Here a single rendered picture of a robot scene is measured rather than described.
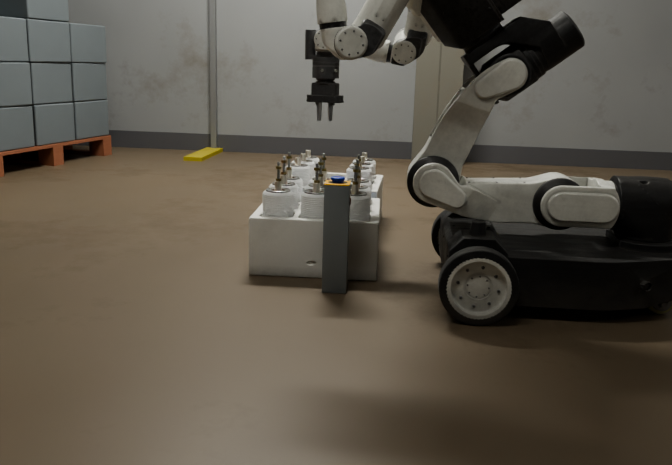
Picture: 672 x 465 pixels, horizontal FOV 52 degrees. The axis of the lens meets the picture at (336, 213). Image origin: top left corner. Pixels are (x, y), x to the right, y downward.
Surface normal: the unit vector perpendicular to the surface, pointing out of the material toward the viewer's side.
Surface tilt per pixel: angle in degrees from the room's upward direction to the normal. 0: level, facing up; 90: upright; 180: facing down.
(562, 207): 90
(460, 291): 90
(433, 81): 90
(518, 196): 90
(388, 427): 0
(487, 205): 101
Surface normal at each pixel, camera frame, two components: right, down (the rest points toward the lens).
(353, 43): 0.12, 0.21
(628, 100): -0.10, 0.21
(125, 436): 0.03, -0.98
